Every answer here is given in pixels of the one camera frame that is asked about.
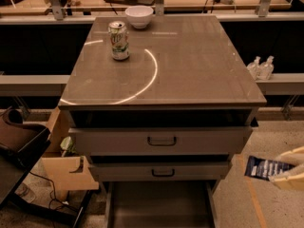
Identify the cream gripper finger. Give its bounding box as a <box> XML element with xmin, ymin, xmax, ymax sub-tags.
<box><xmin>275</xmin><ymin>146</ymin><xmax>304</xmax><ymax>166</ymax></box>
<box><xmin>269</xmin><ymin>166</ymin><xmax>304</xmax><ymax>191</ymax></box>

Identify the blue rxbar wrapper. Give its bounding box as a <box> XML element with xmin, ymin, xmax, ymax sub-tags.
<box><xmin>244</xmin><ymin>156</ymin><xmax>295</xmax><ymax>181</ymax></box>

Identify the top grey drawer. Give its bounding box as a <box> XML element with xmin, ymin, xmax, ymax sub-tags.
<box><xmin>69</xmin><ymin>126</ymin><xmax>253</xmax><ymax>156</ymax></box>

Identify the grey drawer cabinet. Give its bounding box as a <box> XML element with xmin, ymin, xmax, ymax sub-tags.
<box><xmin>57</xmin><ymin>13</ymin><xmax>267</xmax><ymax>228</ymax></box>

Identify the bottom open grey drawer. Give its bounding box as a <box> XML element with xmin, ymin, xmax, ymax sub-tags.
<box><xmin>106</xmin><ymin>181</ymin><xmax>218</xmax><ymax>228</ymax></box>

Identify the middle grey drawer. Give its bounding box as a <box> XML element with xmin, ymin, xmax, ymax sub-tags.
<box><xmin>89</xmin><ymin>161</ymin><xmax>230</xmax><ymax>181</ymax></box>

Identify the right clear sanitizer bottle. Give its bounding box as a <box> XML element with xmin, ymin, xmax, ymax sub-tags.
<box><xmin>257</xmin><ymin>56</ymin><xmax>274</xmax><ymax>80</ymax></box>

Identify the clear sanitizer bottle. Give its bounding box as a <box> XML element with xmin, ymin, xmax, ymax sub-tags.
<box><xmin>247</xmin><ymin>56</ymin><xmax>260</xmax><ymax>79</ymax></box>
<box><xmin>257</xmin><ymin>56</ymin><xmax>274</xmax><ymax>80</ymax></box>

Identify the left clear sanitizer bottle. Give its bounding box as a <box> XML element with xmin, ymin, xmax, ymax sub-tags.
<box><xmin>247</xmin><ymin>56</ymin><xmax>260</xmax><ymax>79</ymax></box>

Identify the white ceramic bowl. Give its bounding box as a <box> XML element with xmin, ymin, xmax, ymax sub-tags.
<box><xmin>125</xmin><ymin>6</ymin><xmax>154</xmax><ymax>29</ymax></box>

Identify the green soda can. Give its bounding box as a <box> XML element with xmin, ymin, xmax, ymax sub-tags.
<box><xmin>108</xmin><ymin>21</ymin><xmax>129</xmax><ymax>61</ymax></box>

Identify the cardboard box with cutout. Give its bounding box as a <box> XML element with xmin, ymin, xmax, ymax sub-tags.
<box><xmin>42</xmin><ymin>107</ymin><xmax>99</xmax><ymax>201</ymax></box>

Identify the black cart left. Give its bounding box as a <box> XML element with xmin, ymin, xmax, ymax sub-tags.
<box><xmin>0</xmin><ymin>107</ymin><xmax>92</xmax><ymax>228</ymax></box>

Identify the black floor cable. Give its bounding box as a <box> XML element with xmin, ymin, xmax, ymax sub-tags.
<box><xmin>28</xmin><ymin>171</ymin><xmax>80</xmax><ymax>213</ymax></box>

